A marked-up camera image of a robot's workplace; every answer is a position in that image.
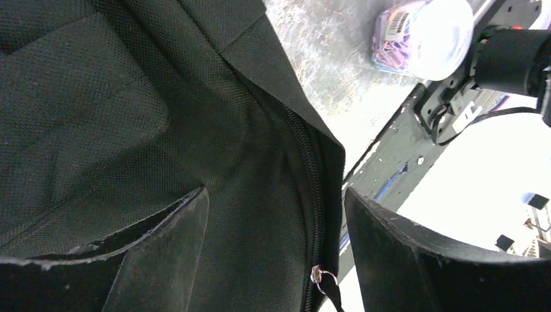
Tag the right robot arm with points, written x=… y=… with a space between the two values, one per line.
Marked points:
x=516 y=61

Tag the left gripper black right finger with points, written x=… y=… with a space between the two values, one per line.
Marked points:
x=404 y=266

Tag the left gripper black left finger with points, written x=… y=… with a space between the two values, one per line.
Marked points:
x=148 y=266

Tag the black student backpack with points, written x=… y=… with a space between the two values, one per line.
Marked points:
x=111 y=111

